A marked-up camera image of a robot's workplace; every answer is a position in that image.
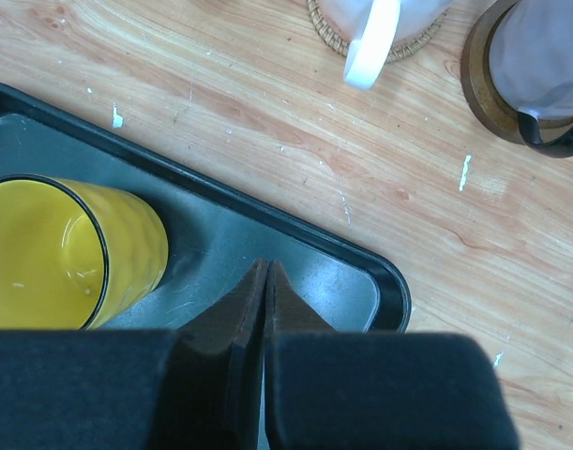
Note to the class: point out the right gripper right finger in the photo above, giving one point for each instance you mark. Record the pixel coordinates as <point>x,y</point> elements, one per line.
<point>326,389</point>

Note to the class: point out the yellow cup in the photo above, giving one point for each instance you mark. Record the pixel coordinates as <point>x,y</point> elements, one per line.
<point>74,255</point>

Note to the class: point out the pink cup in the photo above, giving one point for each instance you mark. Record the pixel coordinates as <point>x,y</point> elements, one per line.
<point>373,28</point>

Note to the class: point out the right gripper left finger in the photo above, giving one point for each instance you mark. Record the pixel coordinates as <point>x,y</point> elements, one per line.
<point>195,387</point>

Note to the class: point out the woven rattan coaster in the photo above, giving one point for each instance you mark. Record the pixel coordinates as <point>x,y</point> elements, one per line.
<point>401,49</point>

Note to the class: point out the dark wooden coaster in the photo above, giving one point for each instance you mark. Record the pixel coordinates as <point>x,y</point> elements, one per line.
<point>484,101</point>

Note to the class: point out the purple cup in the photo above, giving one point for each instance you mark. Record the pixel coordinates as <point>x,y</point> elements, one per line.
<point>531,66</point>

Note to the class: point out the black tray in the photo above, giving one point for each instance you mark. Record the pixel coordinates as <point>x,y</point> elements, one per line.
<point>215,231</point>

